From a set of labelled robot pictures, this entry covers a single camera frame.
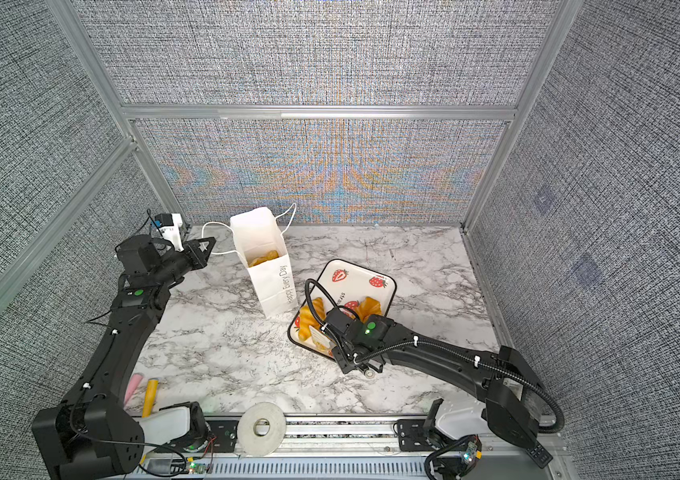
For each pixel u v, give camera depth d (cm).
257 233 95
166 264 64
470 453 69
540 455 69
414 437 75
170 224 67
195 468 70
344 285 103
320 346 86
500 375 41
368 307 93
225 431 74
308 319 90
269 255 103
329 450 73
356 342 57
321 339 82
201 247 69
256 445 72
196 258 67
